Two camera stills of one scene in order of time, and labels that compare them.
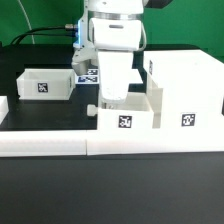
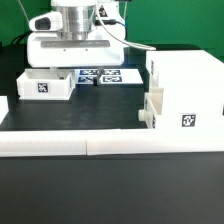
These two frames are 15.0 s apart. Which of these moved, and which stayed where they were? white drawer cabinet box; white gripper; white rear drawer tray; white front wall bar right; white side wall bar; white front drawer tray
Moved: white gripper; white front drawer tray
Stayed: white drawer cabinet box; white side wall bar; white rear drawer tray; white front wall bar right
